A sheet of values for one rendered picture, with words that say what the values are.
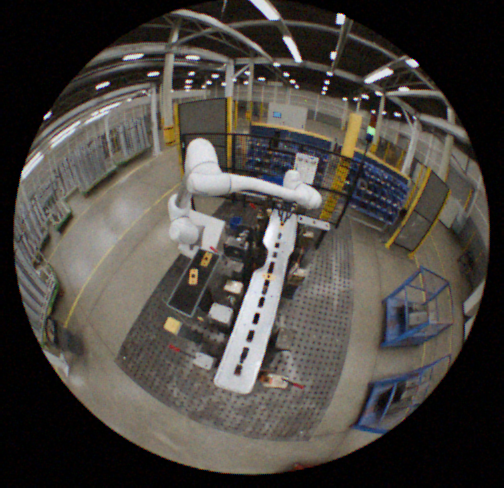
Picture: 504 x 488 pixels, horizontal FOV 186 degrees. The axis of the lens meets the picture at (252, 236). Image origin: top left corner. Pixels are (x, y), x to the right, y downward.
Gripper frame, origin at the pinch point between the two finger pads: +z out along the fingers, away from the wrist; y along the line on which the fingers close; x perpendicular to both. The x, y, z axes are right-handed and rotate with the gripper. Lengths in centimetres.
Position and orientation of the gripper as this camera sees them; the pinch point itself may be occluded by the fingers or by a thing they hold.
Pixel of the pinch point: (282, 221)
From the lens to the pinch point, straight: 128.0
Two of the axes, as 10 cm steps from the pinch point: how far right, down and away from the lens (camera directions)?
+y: 9.6, 2.4, -1.5
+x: 2.8, -6.9, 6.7
